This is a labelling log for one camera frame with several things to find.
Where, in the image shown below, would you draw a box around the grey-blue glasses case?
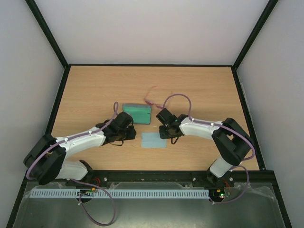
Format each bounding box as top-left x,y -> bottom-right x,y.
122,104 -> 152,125

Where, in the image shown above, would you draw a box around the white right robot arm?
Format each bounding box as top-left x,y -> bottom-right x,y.
156,108 -> 256,186

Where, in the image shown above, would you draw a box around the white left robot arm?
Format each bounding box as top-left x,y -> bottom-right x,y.
23,112 -> 136,185

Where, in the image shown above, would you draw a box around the light blue cable duct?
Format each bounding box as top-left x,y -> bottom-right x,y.
29,189 -> 209,199

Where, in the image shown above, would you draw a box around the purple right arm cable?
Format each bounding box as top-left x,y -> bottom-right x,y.
162,94 -> 255,205

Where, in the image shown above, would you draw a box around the blue cleaning cloth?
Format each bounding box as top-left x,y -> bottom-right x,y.
141,132 -> 167,149

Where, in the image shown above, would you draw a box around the black frame corner post right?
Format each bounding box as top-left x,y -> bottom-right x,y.
232,0 -> 279,70

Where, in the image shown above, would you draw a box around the black frame corner post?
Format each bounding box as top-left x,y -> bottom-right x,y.
232,0 -> 279,70
24,0 -> 69,69

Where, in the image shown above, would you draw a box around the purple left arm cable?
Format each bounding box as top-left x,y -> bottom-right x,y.
26,102 -> 119,225

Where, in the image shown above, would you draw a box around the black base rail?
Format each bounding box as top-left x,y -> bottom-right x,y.
23,169 -> 276,188

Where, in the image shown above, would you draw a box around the pink sunglasses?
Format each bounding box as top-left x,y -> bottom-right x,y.
143,85 -> 173,109

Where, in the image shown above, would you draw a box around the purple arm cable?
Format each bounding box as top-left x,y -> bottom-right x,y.
162,94 -> 255,205
26,102 -> 119,225

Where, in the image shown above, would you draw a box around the black frame corner post left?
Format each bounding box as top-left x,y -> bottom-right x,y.
24,0 -> 69,69

